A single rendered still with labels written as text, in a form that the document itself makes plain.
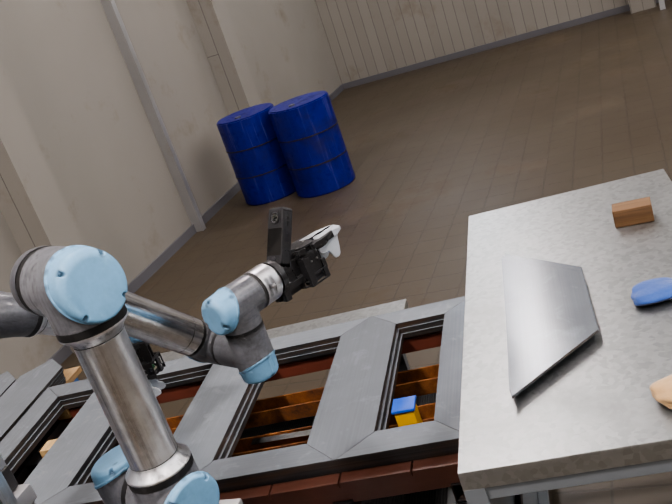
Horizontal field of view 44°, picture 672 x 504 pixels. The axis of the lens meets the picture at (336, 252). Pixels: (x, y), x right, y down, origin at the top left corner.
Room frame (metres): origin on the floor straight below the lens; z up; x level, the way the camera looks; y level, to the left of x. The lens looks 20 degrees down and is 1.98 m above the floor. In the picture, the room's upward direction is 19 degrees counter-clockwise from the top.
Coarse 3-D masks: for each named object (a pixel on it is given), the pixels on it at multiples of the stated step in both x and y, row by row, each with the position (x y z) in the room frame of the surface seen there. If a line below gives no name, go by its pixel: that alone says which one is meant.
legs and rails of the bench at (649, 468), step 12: (612, 468) 1.20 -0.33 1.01; (624, 468) 1.20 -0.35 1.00; (636, 468) 1.19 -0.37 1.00; (648, 468) 1.19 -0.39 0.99; (660, 468) 1.18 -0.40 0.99; (540, 480) 1.24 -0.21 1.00; (552, 480) 1.23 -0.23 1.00; (564, 480) 1.23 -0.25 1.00; (576, 480) 1.22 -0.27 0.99; (588, 480) 1.21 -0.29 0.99; (600, 480) 1.21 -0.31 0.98; (492, 492) 1.26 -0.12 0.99; (504, 492) 1.26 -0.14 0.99; (516, 492) 1.25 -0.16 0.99; (528, 492) 1.24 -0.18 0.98
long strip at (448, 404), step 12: (456, 312) 2.27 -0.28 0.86; (444, 324) 2.22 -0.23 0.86; (456, 324) 2.20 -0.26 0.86; (444, 336) 2.15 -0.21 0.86; (456, 336) 2.13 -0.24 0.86; (444, 348) 2.08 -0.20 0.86; (456, 348) 2.06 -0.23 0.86; (444, 360) 2.02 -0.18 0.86; (456, 360) 2.00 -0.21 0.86; (444, 372) 1.96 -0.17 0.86; (456, 372) 1.94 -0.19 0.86; (444, 384) 1.90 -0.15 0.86; (456, 384) 1.88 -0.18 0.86; (444, 396) 1.85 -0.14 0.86; (456, 396) 1.83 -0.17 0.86; (444, 408) 1.79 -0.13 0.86; (456, 408) 1.77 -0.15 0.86; (444, 420) 1.74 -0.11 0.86; (456, 420) 1.72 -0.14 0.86
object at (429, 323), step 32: (416, 320) 2.32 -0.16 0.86; (288, 352) 2.43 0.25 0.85; (320, 352) 2.40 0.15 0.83; (256, 384) 2.31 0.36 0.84; (384, 384) 2.01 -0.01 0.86; (384, 416) 1.89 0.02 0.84; (32, 448) 2.44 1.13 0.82; (96, 448) 2.23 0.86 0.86; (224, 448) 1.99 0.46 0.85; (416, 448) 1.68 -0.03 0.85; (448, 448) 1.66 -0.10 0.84; (224, 480) 1.82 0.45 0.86; (256, 480) 1.80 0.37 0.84; (288, 480) 1.78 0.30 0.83
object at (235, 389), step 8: (232, 384) 2.32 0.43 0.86; (240, 384) 2.30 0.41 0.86; (248, 384) 2.28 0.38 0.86; (200, 392) 2.34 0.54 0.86; (208, 392) 2.32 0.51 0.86; (216, 392) 2.30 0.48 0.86; (224, 392) 2.28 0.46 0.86; (232, 392) 2.26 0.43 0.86; (240, 392) 2.25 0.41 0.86; (192, 400) 2.30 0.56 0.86; (200, 400) 2.28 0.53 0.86; (208, 400) 2.27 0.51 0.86
